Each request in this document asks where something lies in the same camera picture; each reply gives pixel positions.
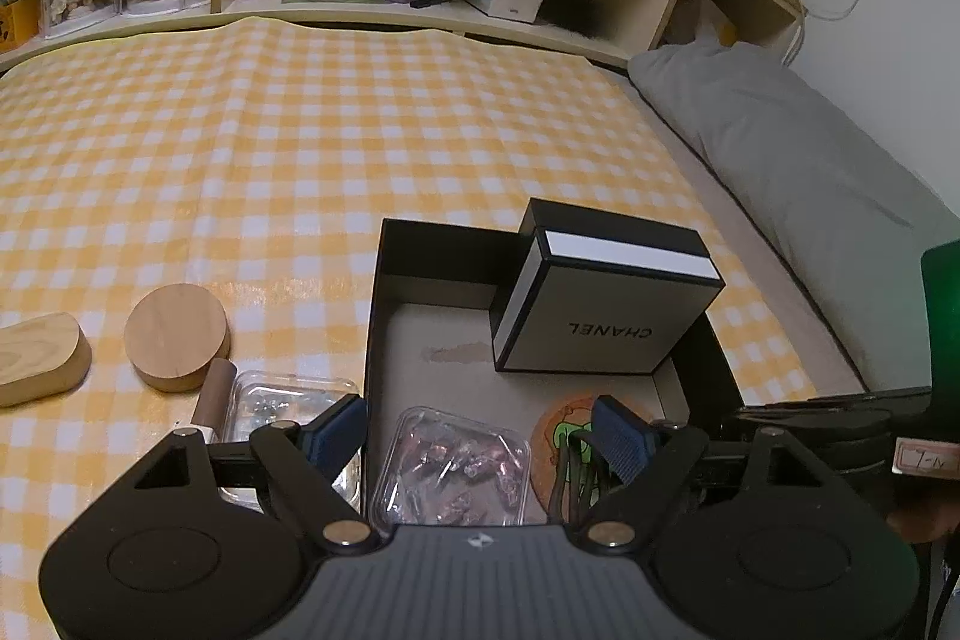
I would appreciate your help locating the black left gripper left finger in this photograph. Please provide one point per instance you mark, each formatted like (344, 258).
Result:
(331, 439)

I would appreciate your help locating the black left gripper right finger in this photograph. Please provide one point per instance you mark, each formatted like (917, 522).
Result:
(624, 440)

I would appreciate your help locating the clear box of brown clips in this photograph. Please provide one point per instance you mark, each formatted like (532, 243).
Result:
(447, 470)

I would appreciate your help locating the black Chanel perfume box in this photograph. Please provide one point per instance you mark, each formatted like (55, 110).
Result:
(599, 293)

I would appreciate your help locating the black storage box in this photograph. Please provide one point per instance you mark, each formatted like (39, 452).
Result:
(429, 344)

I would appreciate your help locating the black hair claw clip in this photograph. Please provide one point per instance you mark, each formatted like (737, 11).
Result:
(581, 480)

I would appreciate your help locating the round green frog coaster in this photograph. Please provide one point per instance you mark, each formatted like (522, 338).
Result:
(572, 415)

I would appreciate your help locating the clear box of silver items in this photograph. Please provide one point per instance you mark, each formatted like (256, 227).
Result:
(258, 398)

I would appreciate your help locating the brown wooden cylinder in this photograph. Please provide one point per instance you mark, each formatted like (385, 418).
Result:
(210, 409)

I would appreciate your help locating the round wooden block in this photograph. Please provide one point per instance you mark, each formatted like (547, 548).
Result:
(173, 334)

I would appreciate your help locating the grey pillow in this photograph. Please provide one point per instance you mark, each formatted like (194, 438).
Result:
(849, 221)

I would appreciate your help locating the yellow white checkered cloth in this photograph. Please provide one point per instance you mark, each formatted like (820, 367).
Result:
(259, 160)

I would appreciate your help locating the oval wooden block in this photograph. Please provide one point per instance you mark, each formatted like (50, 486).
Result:
(42, 357)

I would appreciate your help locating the yellow box on shelf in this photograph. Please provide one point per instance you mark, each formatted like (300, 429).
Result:
(19, 23)

